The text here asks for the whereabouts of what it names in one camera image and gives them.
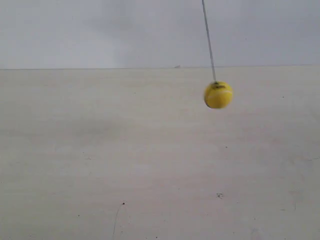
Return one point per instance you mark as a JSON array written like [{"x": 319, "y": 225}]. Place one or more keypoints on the yellow tennis ball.
[{"x": 218, "y": 95}]

